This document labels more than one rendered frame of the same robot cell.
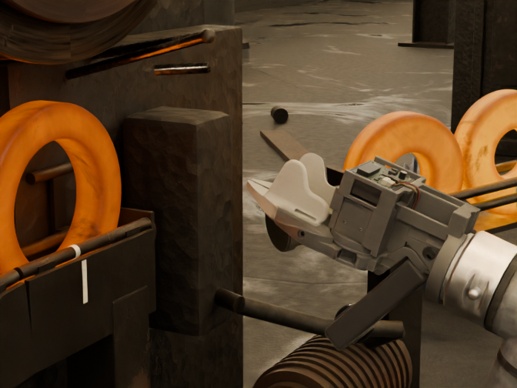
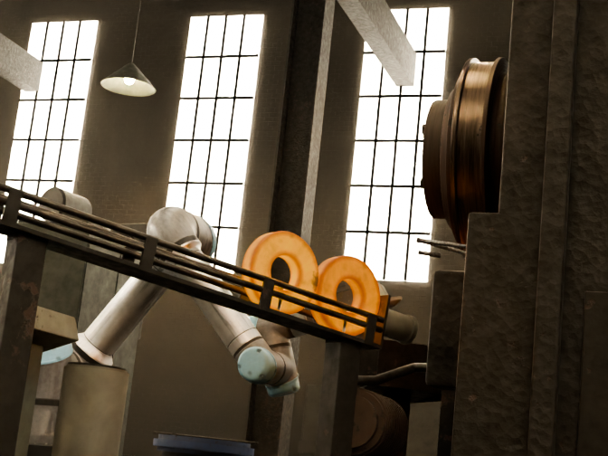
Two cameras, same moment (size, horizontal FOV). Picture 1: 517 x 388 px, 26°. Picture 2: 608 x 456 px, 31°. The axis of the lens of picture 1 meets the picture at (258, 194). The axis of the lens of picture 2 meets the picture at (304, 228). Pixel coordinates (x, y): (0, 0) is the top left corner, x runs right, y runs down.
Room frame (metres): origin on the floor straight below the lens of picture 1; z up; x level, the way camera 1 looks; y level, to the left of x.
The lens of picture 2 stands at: (3.39, -0.59, 0.38)
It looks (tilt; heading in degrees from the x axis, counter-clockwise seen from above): 12 degrees up; 171
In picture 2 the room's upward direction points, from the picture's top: 6 degrees clockwise
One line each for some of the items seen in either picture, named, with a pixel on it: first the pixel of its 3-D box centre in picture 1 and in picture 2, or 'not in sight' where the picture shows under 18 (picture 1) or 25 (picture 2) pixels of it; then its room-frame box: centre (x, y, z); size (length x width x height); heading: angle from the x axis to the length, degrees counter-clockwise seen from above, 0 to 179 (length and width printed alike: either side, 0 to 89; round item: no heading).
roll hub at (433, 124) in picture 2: not in sight; (442, 159); (0.94, 0.10, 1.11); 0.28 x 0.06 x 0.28; 151
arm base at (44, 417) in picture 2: not in sight; (38, 421); (0.77, -0.74, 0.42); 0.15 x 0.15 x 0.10
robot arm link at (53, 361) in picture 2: not in sight; (45, 368); (0.77, -0.74, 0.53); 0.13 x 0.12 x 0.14; 153
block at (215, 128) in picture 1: (176, 219); (458, 330); (1.20, 0.09, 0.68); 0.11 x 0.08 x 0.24; 61
